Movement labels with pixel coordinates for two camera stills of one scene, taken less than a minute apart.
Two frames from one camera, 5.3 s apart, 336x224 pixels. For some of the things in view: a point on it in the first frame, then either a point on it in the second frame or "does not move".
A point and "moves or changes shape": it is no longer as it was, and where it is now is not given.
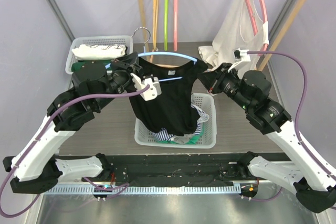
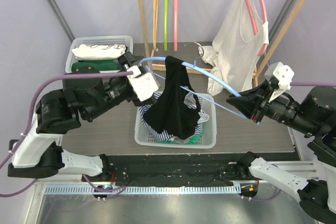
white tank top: [244, 27] does not move
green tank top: [194, 140] does not move
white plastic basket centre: [208, 136] does not move
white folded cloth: [97, 52] does not move
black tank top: [172, 111] moves or changes shape
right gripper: [217, 81] -> [256, 105]
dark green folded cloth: [76, 65] does not move
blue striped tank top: [163, 135] -> [158, 135]
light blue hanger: [194, 60] -> [208, 72]
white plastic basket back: [126, 41] does not move
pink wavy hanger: [175, 11] does not move
